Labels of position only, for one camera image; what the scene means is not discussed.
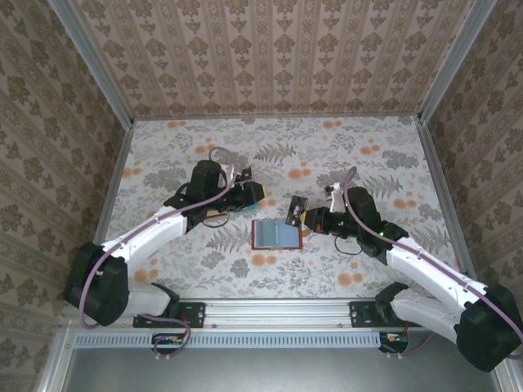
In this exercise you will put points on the aluminium table end rail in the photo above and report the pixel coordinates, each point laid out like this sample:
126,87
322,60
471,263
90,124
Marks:
278,117

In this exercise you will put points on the aluminium table side rail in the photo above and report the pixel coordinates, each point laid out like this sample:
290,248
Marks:
441,183
114,183

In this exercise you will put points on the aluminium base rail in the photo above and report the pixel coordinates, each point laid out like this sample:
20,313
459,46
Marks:
278,312

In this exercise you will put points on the brown card holder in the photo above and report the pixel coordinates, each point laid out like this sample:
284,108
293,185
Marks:
269,234

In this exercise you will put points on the black VIP credit card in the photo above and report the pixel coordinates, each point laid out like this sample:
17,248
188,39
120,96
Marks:
296,210

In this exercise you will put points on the black controller board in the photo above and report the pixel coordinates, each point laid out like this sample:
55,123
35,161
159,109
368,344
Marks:
398,345
163,339

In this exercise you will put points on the grey metal panel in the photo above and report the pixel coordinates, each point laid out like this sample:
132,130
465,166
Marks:
286,371

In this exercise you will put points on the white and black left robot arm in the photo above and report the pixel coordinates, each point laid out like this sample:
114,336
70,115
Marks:
155,230

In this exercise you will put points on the aluminium frame post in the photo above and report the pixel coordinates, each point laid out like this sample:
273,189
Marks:
95,61
455,61

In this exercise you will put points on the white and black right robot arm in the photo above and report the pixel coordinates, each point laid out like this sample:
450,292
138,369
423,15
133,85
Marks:
429,281

